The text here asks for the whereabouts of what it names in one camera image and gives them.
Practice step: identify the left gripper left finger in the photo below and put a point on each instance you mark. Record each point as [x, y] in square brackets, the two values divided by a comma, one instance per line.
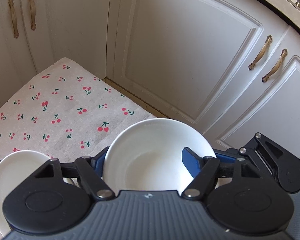
[90, 171]

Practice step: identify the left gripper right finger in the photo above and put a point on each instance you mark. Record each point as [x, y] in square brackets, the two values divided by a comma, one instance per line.
[204, 171]

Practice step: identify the floral bowl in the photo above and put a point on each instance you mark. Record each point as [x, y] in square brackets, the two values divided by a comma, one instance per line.
[40, 202]
[147, 156]

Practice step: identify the white kitchen cabinets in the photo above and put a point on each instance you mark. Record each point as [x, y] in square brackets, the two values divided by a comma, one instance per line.
[227, 68]

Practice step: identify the cherry print tablecloth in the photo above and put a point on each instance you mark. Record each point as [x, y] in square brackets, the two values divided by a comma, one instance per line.
[63, 112]

